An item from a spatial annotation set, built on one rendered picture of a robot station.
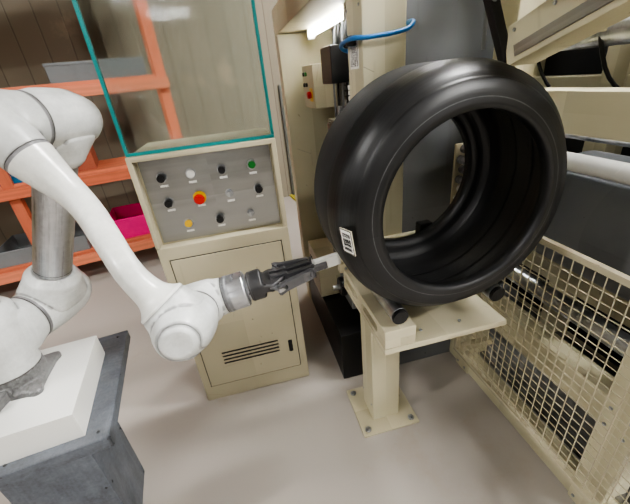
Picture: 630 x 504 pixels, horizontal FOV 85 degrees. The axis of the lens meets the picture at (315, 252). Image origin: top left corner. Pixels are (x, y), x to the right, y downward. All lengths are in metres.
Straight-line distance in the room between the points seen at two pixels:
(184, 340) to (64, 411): 0.61
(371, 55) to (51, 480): 1.59
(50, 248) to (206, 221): 0.56
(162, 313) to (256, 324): 1.07
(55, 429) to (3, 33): 4.04
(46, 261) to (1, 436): 0.46
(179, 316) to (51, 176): 0.42
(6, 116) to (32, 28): 3.77
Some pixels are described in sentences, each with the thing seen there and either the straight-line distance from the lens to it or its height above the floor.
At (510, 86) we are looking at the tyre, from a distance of 0.81.
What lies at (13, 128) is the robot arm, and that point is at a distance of 0.93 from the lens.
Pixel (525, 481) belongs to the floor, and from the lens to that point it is 1.79.
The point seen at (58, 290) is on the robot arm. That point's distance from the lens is 1.31.
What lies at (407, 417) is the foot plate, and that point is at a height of 0.01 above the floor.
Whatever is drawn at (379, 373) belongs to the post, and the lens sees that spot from 1.59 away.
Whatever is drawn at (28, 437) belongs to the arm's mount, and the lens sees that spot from 1.25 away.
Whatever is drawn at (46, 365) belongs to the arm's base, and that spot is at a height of 0.76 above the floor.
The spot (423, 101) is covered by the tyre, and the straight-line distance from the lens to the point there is 0.72.
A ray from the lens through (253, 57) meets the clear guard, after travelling 1.41.
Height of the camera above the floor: 1.46
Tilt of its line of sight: 27 degrees down
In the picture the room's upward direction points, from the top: 6 degrees counter-clockwise
